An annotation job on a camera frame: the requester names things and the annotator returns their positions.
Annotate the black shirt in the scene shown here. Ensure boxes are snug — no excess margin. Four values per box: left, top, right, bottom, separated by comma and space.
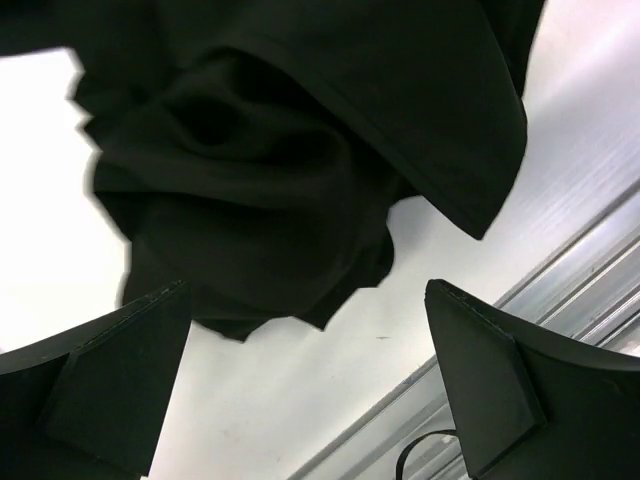
1, 0, 544, 340

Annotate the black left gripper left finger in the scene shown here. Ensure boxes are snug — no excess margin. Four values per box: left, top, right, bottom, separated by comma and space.
1, 282, 191, 480

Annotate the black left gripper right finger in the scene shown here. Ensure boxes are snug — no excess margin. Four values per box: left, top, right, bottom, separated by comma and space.
425, 280, 639, 480

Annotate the aluminium rail frame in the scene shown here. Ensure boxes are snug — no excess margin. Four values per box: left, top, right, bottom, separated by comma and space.
290, 186, 639, 480

